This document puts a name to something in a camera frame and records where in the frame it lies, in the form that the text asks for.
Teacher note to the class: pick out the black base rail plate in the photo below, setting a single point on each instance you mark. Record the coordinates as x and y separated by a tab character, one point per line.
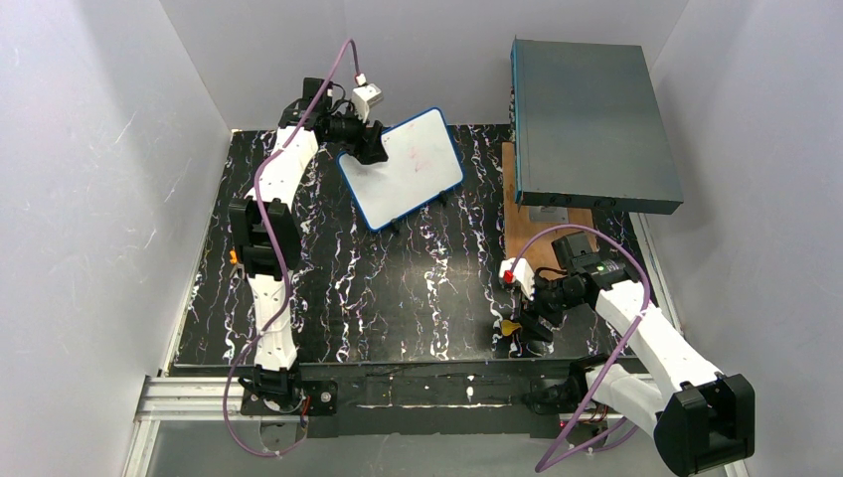
447	398

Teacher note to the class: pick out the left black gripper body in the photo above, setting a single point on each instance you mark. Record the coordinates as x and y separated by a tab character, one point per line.
364	138

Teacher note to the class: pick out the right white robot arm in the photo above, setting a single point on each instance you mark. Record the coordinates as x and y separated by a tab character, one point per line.
698	417

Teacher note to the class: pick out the silver metal bracket plate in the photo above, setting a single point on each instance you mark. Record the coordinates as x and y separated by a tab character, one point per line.
548	215

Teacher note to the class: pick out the blue framed whiteboard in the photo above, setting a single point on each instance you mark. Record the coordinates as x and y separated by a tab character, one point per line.
423	163

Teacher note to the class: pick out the yellow bone shaped eraser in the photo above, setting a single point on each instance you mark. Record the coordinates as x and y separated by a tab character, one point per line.
508	327

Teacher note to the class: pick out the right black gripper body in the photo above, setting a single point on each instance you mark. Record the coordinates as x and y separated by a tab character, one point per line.
537	310

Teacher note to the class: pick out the dark grey metal box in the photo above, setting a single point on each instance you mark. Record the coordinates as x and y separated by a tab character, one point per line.
588	133

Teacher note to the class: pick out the wire whiteboard stand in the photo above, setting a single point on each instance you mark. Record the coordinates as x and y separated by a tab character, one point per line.
394	225

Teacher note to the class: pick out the wooden board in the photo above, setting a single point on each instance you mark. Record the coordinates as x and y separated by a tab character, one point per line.
518	227

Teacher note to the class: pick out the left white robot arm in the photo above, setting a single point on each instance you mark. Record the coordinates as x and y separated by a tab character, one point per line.
266	238

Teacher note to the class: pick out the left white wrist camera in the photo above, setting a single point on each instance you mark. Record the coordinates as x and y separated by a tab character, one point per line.
364	97

